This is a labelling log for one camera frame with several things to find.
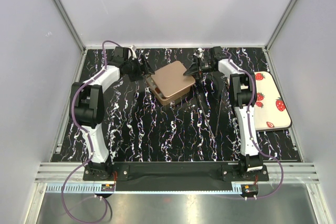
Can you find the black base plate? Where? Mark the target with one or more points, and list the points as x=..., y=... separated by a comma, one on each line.
x=155, y=177

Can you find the white cable duct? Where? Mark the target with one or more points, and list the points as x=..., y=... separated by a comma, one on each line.
x=81, y=188

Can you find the silver metal tongs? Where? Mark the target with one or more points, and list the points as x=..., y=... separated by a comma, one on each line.
x=211, y=113

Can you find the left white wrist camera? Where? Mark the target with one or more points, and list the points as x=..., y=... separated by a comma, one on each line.
x=132, y=53

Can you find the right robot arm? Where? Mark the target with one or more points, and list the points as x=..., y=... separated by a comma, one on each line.
x=242, y=97

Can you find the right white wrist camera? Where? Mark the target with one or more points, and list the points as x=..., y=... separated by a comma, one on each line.
x=199, y=53

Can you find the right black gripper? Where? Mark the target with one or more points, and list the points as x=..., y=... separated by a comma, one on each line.
x=196, y=66

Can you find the brown tin lid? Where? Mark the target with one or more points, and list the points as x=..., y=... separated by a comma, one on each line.
x=170, y=80

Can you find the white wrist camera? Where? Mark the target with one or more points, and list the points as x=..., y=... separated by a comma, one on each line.
x=132, y=53
x=199, y=53

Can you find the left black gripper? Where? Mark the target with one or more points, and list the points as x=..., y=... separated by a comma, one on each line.
x=138, y=75

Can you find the strawberry pattern tray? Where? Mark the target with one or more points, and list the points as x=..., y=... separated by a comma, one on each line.
x=270, y=110

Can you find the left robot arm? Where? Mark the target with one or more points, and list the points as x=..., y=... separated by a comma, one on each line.
x=87, y=105

